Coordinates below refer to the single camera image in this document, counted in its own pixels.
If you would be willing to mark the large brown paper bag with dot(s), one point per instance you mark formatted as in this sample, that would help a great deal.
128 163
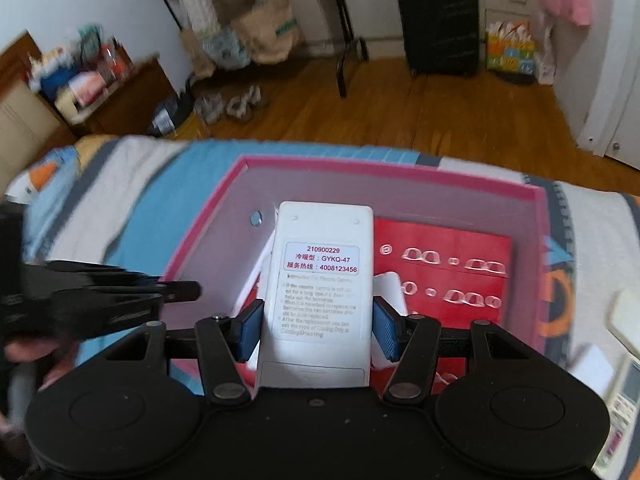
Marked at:
270 30

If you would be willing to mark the white square power adapter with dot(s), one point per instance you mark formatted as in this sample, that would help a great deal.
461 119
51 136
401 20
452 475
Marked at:
592 365

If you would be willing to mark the yellow pillow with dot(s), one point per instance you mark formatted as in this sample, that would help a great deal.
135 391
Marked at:
92 150

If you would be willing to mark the white plastic bag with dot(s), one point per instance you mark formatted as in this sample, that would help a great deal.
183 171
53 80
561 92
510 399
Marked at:
545 65

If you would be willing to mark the person's left hand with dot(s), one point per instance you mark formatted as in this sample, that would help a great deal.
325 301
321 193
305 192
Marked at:
55 355

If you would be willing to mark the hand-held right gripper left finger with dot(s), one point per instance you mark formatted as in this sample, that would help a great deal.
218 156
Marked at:
250 330

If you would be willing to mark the colourful gift bag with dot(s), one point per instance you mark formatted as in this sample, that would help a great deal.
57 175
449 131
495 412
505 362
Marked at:
510 55

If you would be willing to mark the blue printed bag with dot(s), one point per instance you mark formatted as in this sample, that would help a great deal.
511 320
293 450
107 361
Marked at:
225 47

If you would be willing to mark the white door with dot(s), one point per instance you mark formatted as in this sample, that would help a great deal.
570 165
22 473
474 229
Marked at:
615 110

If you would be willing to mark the green printed bag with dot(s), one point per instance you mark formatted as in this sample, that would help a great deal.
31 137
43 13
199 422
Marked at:
90 40

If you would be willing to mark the white labelled remote control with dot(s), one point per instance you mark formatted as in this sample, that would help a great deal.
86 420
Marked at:
315 230

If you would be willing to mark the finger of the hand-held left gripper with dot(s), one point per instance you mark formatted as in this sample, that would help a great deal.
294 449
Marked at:
115 307
90 274

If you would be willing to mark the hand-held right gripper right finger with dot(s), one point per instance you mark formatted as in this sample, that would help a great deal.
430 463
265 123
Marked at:
387 330

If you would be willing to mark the red packet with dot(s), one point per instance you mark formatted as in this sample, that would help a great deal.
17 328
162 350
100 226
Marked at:
115 62

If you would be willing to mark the black plastic bag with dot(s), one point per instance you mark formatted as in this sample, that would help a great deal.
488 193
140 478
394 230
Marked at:
172 115

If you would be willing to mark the wooden nightstand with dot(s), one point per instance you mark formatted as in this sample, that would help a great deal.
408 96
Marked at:
135 95

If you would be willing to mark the small brown paper bag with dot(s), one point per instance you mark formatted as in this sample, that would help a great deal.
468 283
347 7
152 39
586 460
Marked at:
197 55

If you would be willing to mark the pink cardboard box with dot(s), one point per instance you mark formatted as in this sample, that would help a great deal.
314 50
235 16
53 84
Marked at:
400 195

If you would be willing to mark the cream buttoned remote control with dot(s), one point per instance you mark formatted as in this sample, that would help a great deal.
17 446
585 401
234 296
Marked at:
627 410

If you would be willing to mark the black suitcase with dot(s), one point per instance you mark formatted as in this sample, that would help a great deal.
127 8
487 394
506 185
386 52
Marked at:
435 25

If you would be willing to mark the black coat rack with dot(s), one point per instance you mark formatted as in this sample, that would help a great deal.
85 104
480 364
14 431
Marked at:
345 15

